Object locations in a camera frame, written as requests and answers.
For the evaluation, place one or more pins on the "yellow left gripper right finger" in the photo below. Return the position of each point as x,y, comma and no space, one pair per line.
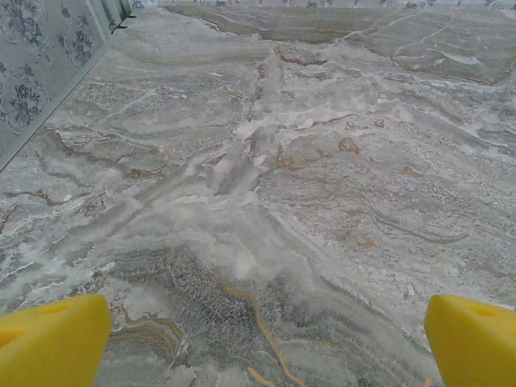
475,346

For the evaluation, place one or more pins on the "aluminium corner post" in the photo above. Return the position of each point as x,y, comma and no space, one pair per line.
109,12

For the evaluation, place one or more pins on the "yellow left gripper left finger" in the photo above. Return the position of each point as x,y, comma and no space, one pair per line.
48,342

